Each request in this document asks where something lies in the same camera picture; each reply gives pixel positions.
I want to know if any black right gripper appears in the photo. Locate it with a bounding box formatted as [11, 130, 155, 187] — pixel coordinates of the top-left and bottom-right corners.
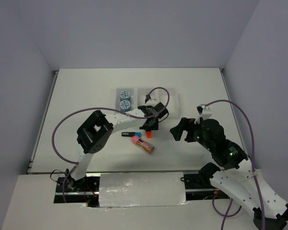
[169, 116, 213, 150]

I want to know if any orange highlighter with black cap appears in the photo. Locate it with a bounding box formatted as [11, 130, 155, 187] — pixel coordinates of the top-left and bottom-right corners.
[146, 130, 152, 138]

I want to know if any pink tube of coloured pens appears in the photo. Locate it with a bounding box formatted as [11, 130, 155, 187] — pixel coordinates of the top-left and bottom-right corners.
[132, 136, 155, 154]

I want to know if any blue highlighter with black cap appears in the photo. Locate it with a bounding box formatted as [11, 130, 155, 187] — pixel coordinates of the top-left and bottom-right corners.
[121, 132, 142, 137]

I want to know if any blue cleaning gel jar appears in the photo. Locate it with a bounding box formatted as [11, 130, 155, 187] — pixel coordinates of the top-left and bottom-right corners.
[120, 100, 132, 112]
[119, 90, 131, 101]

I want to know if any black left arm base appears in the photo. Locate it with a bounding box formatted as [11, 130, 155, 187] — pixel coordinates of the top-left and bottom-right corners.
[49, 170, 100, 207]

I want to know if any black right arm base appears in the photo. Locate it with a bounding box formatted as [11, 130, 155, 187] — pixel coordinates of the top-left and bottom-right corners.
[180, 173, 228, 201]

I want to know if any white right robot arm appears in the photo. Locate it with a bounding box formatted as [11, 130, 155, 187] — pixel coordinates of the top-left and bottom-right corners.
[170, 117, 288, 230]

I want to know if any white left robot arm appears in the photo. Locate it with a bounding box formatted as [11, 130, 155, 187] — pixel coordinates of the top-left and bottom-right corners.
[67, 103, 169, 191]

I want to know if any clear three-compartment plastic organizer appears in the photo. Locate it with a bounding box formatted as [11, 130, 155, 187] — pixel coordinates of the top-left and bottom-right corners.
[114, 86, 181, 120]

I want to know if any white foil-covered front panel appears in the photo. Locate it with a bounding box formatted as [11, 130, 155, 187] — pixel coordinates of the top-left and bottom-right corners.
[98, 172, 188, 207]

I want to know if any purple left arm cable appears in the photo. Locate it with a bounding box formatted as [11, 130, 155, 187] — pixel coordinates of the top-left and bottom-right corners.
[51, 86, 170, 204]

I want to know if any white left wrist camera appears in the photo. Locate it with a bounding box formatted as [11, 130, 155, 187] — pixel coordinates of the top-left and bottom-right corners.
[144, 94, 156, 103]

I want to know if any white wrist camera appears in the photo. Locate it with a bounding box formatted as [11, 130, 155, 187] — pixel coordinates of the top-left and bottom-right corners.
[144, 94, 156, 103]
[194, 104, 212, 124]

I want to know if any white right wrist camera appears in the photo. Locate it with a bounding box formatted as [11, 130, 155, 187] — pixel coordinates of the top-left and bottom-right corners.
[194, 104, 212, 124]

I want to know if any silver metal table rail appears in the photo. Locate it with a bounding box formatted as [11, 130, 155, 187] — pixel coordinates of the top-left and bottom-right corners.
[26, 169, 231, 175]

